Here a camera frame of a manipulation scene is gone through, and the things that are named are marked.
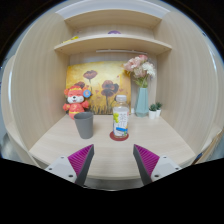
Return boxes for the small potted succulent white pot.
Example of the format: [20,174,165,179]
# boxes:
[155,101,163,118]
[148,103,158,120]

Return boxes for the grey mug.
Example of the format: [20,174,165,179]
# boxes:
[73,111,95,140]

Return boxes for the pale teal vase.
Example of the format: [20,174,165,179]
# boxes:
[134,86,150,118]

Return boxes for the light wooden shelf unit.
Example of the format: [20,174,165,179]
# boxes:
[53,8,173,56]

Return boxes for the clear plastic drink bottle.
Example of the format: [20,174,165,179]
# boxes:
[112,94,130,139]

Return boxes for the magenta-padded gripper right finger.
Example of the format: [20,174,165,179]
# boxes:
[132,143,183,186]

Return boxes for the flat round red coaster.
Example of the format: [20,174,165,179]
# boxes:
[109,130,130,142]

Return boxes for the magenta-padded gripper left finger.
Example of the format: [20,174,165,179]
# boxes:
[44,143,95,187]

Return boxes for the red plush mascot toy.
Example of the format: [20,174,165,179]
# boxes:
[62,85,92,120]

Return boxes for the yellow poppy flower painting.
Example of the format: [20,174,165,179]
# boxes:
[65,60,132,116]

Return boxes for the pink and white flower bouquet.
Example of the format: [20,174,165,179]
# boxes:
[122,54,157,89]

